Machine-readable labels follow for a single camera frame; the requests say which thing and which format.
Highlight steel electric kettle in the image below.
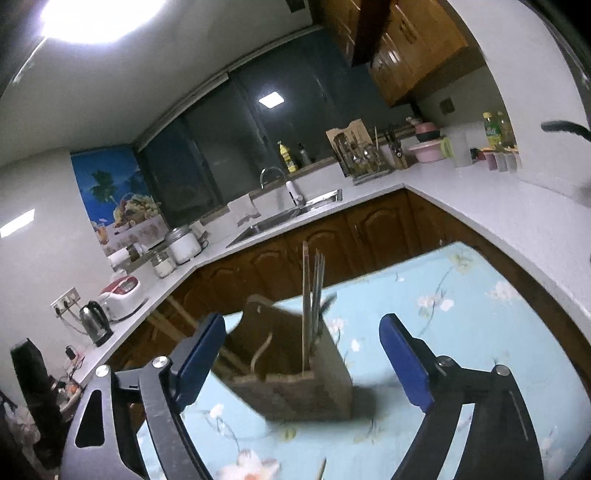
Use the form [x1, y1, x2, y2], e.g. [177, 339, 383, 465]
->
[78, 300, 115, 347]

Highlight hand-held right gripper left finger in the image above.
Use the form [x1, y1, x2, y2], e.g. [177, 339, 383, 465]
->
[60, 313, 227, 480]

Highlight beach wall poster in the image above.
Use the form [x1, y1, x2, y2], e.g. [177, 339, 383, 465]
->
[70, 150, 169, 257]

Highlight white plastic container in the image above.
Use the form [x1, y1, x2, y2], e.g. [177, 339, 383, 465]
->
[450, 127, 474, 168]

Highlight yellow dish soap bottle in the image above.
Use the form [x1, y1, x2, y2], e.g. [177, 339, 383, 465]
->
[277, 141, 298, 174]

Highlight yellow cooking oil bottle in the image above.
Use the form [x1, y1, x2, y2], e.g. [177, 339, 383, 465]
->
[482, 112, 503, 151]

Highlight white wall socket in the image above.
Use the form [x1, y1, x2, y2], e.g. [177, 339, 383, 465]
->
[51, 287, 81, 315]

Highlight wooden cutting board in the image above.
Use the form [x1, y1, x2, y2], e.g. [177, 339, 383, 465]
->
[325, 119, 370, 153]

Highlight pink plastic basin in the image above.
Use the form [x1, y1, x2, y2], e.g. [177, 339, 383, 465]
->
[407, 141, 448, 163]

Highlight white dish towel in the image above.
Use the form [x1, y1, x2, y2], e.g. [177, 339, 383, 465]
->
[233, 194, 262, 227]

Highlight steel kitchen sink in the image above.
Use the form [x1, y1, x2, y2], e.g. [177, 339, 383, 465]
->
[226, 189, 343, 249]

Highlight round ceiling lamp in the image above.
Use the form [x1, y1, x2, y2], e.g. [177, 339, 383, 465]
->
[39, 0, 169, 44]

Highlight metal kitchen faucet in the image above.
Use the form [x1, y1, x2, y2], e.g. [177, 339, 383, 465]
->
[259, 166, 305, 208]

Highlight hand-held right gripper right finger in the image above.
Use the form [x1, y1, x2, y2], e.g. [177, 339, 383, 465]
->
[379, 313, 546, 480]

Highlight red and white rice cooker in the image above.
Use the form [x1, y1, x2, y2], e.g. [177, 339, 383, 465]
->
[97, 274, 146, 322]

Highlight wooden utensil holder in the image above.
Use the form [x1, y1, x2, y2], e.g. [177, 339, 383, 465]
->
[221, 294, 355, 422]

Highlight black pan handle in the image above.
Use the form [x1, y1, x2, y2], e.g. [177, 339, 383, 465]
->
[541, 120, 591, 139]

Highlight wooden knife block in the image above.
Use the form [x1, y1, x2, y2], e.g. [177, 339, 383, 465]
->
[385, 131, 409, 169]

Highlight dark kitchen window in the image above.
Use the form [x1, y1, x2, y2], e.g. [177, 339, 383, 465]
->
[136, 30, 414, 227]

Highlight pink pot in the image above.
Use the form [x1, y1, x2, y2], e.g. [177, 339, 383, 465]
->
[409, 117, 439, 143]

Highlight light blue floral tablecloth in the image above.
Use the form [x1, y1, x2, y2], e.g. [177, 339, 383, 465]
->
[136, 240, 591, 480]

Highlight white pot with lid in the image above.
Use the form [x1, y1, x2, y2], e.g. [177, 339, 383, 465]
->
[165, 225, 204, 265]

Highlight metal dish rack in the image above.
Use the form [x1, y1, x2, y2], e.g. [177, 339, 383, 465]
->
[335, 134, 391, 182]

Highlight wooden upper cabinets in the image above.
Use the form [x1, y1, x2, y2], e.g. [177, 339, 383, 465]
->
[318, 0, 469, 107]

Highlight glass storage jar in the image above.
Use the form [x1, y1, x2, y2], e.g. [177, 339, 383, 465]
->
[151, 251, 177, 278]

